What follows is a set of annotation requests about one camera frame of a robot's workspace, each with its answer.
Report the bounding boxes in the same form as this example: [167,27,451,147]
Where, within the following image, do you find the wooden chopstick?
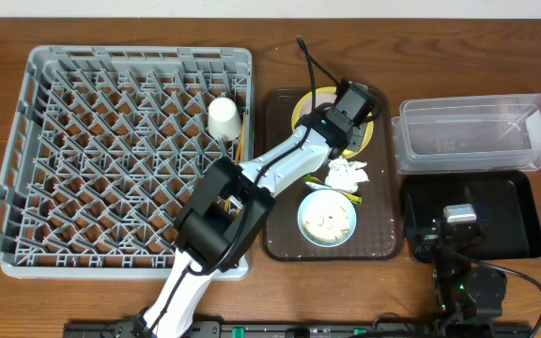
[224,124,245,211]
[234,122,245,164]

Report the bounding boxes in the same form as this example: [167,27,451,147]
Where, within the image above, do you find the cream cup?
[208,97,242,141]

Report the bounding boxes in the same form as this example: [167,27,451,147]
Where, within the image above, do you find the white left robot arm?
[132,103,379,337]

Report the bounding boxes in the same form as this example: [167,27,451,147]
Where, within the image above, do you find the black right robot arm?
[404,218,507,337]

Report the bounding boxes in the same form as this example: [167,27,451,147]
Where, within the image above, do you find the black waste bin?
[400,171,541,263]

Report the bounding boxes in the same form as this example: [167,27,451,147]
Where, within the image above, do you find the grey dishwasher rack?
[0,45,255,280]

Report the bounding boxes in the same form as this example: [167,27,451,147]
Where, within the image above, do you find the crumpled white napkin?
[324,158,369,193]

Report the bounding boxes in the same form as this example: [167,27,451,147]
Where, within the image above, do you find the yellow plate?
[291,86,374,159]

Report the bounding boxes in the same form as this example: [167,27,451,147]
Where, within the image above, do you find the green snack wrapper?
[302,174,363,205]

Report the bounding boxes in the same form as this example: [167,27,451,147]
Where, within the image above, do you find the dark brown serving tray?
[261,89,402,262]

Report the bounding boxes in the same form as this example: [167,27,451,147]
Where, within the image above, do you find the blue bowl with food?
[297,190,357,248]

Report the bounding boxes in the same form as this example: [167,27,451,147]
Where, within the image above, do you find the clear plastic bin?
[392,94,541,175]

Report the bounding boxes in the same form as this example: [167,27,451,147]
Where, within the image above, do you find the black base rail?
[62,320,534,338]

